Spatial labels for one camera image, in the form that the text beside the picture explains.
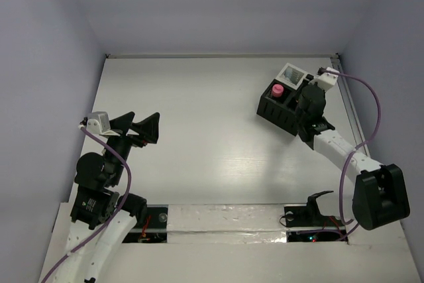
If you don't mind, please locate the pink capped highlighter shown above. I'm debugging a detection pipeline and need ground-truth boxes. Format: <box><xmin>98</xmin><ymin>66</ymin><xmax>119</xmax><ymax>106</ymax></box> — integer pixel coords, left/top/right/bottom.
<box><xmin>270</xmin><ymin>84</ymin><xmax>284</xmax><ymax>98</ymax></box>

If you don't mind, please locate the blue highlighter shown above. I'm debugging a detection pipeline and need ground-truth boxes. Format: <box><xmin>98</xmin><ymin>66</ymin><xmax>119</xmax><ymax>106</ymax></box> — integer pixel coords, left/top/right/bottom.
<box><xmin>284</xmin><ymin>67</ymin><xmax>297</xmax><ymax>84</ymax></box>

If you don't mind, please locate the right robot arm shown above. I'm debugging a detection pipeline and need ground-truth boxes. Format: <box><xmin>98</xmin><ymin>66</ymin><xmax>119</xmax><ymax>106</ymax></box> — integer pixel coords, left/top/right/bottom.
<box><xmin>295</xmin><ymin>84</ymin><xmax>410</xmax><ymax>231</ymax></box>

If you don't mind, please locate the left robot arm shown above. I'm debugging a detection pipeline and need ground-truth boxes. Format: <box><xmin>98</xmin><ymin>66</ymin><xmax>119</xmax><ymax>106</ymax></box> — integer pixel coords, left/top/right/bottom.
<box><xmin>42</xmin><ymin>111</ymin><xmax>160</xmax><ymax>282</ymax></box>

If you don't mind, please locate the white foam front board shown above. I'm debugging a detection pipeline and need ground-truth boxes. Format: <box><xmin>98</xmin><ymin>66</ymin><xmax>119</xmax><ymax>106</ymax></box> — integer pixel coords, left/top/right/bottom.
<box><xmin>50</xmin><ymin>205</ymin><xmax>419</xmax><ymax>282</ymax></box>

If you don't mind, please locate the black and white organizer box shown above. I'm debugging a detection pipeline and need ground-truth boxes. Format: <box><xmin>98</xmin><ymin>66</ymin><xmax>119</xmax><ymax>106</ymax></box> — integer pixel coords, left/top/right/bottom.
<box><xmin>256</xmin><ymin>63</ymin><xmax>314</xmax><ymax>136</ymax></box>

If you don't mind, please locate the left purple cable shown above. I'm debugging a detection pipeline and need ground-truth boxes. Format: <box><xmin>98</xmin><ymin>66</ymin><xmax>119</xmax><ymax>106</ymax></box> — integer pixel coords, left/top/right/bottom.
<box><xmin>41</xmin><ymin>129</ymin><xmax>132</xmax><ymax>283</ymax></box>

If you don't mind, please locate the purple cable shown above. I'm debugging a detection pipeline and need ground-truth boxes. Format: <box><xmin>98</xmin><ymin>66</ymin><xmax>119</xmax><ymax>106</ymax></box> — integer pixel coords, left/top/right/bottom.
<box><xmin>41</xmin><ymin>129</ymin><xmax>132</xmax><ymax>283</ymax></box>
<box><xmin>334</xmin><ymin>72</ymin><xmax>382</xmax><ymax>241</ymax></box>

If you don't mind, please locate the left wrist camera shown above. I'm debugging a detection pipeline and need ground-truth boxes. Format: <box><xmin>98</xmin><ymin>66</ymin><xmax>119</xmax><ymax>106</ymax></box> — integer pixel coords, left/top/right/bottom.
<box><xmin>78</xmin><ymin>111</ymin><xmax>119</xmax><ymax>137</ymax></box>

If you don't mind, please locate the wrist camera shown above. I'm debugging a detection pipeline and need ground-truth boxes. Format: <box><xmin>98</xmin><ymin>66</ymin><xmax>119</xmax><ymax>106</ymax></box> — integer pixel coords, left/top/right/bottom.
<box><xmin>316</xmin><ymin>68</ymin><xmax>340</xmax><ymax>92</ymax></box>
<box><xmin>78</xmin><ymin>111</ymin><xmax>119</xmax><ymax>137</ymax></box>

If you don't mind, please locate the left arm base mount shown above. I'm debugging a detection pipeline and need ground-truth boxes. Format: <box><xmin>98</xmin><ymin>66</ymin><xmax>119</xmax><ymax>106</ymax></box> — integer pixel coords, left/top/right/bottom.
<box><xmin>123</xmin><ymin>205</ymin><xmax>168</xmax><ymax>244</ymax></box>

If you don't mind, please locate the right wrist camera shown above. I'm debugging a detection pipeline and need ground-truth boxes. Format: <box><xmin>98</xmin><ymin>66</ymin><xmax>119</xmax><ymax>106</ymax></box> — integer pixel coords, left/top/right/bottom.
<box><xmin>316</xmin><ymin>68</ymin><xmax>340</xmax><ymax>92</ymax></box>

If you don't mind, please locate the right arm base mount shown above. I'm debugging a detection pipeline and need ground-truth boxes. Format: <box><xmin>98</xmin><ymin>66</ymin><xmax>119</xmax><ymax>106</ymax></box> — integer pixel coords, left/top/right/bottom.
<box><xmin>279</xmin><ymin>190</ymin><xmax>347</xmax><ymax>243</ymax></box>

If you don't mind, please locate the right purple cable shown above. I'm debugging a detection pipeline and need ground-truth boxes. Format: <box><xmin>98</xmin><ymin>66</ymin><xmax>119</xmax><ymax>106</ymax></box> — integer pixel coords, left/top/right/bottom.
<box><xmin>334</xmin><ymin>72</ymin><xmax>382</xmax><ymax>241</ymax></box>

